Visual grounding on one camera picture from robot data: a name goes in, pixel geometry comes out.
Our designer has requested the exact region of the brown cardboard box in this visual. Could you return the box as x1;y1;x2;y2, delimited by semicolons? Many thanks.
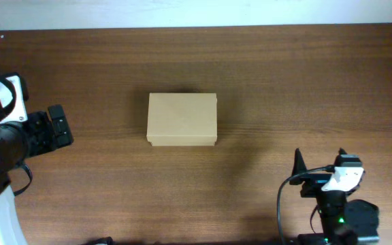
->
146;93;218;146

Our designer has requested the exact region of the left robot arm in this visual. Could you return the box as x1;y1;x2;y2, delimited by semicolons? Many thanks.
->
0;73;74;244

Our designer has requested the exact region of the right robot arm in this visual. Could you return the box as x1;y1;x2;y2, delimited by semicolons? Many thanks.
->
289;148;380;245

